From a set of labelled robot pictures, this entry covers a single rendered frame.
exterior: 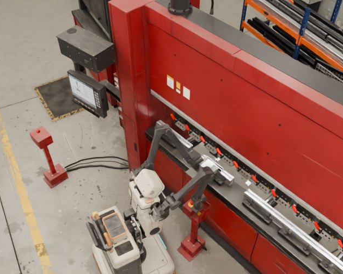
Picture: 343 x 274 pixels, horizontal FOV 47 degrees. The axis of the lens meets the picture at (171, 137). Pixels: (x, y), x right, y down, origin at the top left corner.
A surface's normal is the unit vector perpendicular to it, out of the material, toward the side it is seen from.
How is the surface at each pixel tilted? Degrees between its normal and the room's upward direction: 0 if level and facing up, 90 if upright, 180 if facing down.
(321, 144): 90
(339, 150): 90
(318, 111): 90
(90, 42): 1
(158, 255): 0
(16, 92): 0
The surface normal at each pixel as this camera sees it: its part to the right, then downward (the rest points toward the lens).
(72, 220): 0.00, -0.69
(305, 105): -0.74, 0.49
